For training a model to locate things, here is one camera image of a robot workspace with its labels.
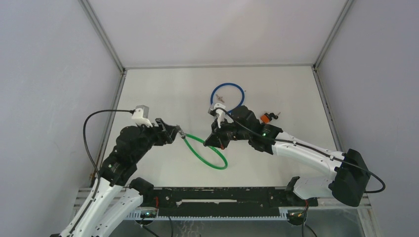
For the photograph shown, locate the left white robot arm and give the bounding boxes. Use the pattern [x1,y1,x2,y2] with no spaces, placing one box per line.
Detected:
[58,118,181,237]

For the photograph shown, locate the silver keys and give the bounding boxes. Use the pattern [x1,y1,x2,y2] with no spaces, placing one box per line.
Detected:
[215,94,225,104]

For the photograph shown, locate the white slotted cable duct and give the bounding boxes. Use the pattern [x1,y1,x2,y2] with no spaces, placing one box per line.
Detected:
[125,209,303,221]

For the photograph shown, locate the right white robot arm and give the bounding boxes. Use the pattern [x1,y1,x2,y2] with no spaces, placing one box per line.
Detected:
[204,104,371,207]

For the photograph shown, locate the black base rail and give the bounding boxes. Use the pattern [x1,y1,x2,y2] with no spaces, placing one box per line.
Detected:
[141,187,318,217]

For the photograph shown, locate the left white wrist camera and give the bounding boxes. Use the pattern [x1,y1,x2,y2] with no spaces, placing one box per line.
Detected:
[131,105,153,127]

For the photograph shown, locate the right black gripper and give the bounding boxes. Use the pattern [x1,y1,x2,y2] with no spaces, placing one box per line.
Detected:
[205,115,251,149]

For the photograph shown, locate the right black camera cable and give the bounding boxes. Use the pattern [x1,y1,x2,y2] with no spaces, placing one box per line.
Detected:
[222,109,386,194]

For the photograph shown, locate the green cable lock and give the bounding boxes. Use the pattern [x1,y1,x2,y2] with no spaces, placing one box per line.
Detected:
[179,131,229,170]

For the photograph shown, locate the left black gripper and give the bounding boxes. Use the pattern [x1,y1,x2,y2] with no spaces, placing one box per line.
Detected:
[133,118,180,162]

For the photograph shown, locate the orange padlock with keys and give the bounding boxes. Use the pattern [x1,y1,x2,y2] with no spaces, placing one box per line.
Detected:
[260,112,281,124]

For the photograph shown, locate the blue cable lock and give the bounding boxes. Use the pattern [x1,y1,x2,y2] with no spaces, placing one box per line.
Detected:
[209,82,245,113]

